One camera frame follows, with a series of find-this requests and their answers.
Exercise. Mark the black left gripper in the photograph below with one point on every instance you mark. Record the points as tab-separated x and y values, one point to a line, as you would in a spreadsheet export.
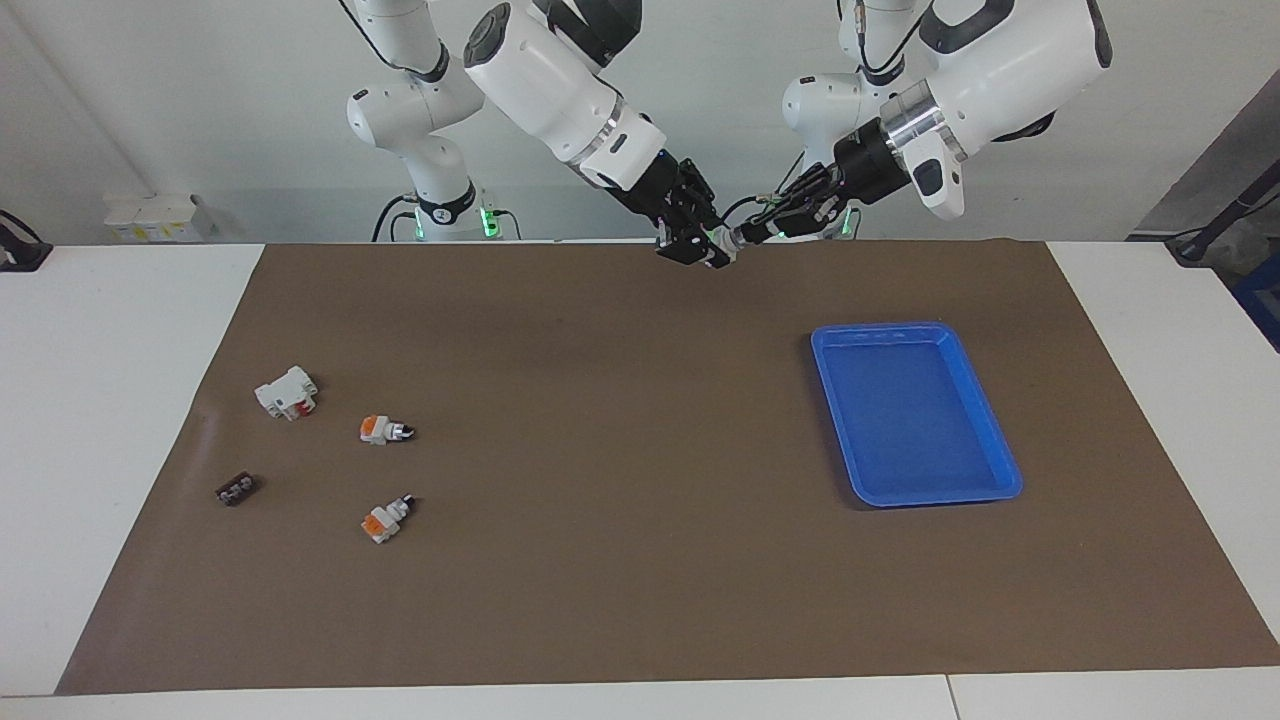
870	160

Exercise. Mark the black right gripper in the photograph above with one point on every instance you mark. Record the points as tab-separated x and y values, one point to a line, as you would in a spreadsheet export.
655	185

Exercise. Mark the green-backed rotary switch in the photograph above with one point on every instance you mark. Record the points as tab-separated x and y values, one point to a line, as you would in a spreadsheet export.
735	238

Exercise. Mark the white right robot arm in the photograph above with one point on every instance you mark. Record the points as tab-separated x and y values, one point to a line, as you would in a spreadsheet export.
550	80

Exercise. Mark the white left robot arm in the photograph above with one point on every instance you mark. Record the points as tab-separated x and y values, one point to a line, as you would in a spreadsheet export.
1000	60

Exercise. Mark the blue plastic tray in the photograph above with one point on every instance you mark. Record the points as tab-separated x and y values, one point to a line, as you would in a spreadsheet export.
915	420

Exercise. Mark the brown table mat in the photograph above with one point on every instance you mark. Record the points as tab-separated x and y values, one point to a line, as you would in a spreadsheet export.
620	480

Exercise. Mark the black stand pole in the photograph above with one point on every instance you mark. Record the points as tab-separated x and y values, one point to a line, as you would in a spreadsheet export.
1210	232

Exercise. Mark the white circuit breaker red lever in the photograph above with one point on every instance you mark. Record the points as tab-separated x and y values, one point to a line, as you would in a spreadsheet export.
285	393

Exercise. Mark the blue crate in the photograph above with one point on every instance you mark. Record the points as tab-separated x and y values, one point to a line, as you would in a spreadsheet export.
1262	300

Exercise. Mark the dark brown terminal block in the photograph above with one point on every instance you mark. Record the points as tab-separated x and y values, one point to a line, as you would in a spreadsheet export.
237	489

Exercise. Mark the white cardboard box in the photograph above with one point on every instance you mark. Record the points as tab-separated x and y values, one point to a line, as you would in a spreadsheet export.
155	217

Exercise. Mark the orange-backed black-knob rotary switch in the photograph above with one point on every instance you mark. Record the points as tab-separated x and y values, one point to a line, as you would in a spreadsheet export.
378	430

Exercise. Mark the orange-backed pointed-tip switch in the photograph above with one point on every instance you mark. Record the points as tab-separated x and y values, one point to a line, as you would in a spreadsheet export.
385	520

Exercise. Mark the black clamp mount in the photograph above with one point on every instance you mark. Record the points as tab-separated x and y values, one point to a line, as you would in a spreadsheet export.
20	252

